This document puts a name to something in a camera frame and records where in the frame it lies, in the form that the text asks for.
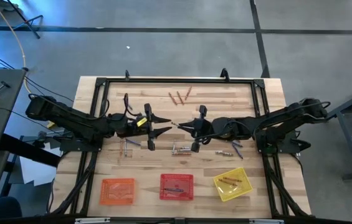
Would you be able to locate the yellow plastic basket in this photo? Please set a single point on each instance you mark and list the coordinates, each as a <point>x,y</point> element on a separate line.
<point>233,191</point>

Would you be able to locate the orange plastic basket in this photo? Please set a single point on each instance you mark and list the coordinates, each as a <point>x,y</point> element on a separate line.
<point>116,191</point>

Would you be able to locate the black tripod stand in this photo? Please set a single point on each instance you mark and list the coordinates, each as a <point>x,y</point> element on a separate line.
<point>29,25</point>

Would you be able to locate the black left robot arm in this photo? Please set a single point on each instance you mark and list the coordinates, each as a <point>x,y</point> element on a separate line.
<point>69,119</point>

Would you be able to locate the silver hinge plate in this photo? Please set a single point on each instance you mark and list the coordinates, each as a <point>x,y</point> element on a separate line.
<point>266,221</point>
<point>91,220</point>

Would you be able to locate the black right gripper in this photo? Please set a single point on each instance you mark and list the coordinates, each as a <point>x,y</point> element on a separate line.
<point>203,127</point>

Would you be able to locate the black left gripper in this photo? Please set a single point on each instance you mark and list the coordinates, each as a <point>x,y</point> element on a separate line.
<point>149,130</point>

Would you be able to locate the black frame bracket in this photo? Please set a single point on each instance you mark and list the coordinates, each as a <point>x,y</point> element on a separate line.
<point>127,74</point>
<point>224,75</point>

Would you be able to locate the black aluminium rig frame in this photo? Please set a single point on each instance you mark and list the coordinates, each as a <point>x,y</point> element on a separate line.
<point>178,80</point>

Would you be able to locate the red plastic basket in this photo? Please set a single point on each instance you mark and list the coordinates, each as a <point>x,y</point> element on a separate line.
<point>166,180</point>

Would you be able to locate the blue chair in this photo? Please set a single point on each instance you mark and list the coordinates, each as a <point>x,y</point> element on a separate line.
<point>6,208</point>

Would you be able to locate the grey side desk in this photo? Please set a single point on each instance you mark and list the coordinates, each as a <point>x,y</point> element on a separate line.
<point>4,109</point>

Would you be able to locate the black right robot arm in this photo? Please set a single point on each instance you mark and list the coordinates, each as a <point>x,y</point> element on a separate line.
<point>272,121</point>

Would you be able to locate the grey table frame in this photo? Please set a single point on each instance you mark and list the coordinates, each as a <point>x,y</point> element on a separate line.
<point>344,109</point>

